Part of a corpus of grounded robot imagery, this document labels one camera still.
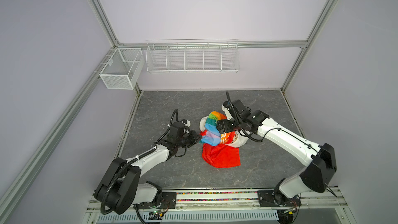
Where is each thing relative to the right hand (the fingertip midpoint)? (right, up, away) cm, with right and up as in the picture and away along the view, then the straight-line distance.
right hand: (224, 126), depth 81 cm
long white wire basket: (-18, +42, +16) cm, 48 cm away
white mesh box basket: (-63, +34, +19) cm, 75 cm away
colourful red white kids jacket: (-1, -15, +8) cm, 17 cm away
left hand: (-11, -7, +4) cm, 14 cm away
